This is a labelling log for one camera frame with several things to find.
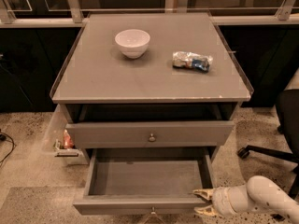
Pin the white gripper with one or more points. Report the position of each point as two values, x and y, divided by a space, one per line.
220 200

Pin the grey drawer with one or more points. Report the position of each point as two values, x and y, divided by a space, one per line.
150 134
131 181

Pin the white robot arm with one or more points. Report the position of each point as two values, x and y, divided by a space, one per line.
258 195

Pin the grey top drawer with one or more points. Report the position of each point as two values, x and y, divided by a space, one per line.
150 134

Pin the grey drawer cabinet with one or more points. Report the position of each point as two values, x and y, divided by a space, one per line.
100 84

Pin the black office chair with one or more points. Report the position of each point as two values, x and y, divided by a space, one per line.
274 149

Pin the crinkled snack bag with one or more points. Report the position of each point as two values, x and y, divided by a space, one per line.
192 61

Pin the orange packet in bin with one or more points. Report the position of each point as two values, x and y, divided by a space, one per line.
67 143

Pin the white ceramic bowl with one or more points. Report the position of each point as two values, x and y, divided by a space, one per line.
132 43

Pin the metal railing frame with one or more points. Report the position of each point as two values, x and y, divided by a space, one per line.
68 13

